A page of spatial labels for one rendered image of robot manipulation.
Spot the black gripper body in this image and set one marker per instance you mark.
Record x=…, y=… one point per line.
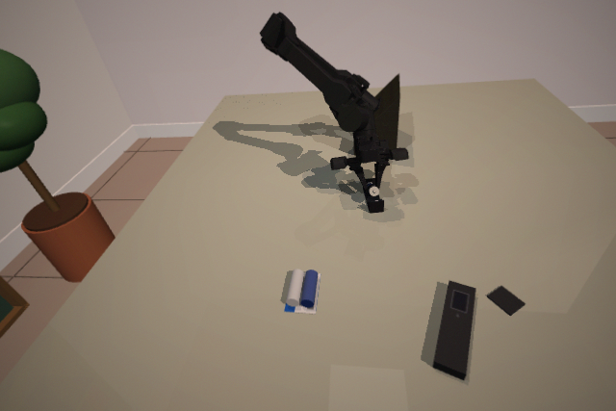
x=397, y=154

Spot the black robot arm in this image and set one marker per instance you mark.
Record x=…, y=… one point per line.
x=351, y=104

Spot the black and blue battery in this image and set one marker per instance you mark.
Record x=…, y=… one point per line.
x=373, y=190

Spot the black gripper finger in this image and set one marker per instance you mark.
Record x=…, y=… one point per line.
x=378, y=170
x=360, y=173

